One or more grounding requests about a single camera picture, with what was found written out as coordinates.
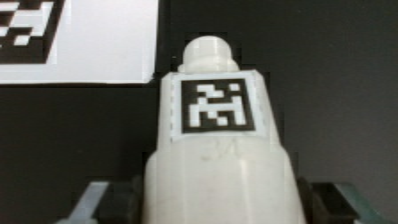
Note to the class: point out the white marker sheet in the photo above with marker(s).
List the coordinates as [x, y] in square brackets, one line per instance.
[76, 41]

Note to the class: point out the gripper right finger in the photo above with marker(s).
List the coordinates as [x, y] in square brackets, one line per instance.
[334, 204]

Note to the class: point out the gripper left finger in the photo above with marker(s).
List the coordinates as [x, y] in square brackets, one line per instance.
[108, 203]

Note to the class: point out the white cylindrical table leg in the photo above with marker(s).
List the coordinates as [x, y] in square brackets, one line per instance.
[219, 176]

